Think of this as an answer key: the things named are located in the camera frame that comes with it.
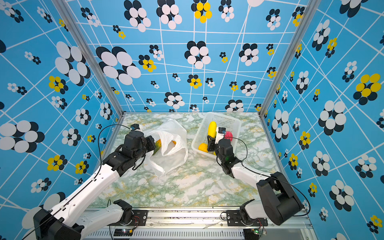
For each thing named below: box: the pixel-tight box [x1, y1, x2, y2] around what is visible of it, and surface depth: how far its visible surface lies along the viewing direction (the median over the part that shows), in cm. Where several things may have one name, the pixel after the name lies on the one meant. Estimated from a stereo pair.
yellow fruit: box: [197, 143, 209, 153], surface depth 95 cm
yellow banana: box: [208, 121, 217, 138], surface depth 85 cm
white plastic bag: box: [144, 119, 189, 177], surface depth 85 cm
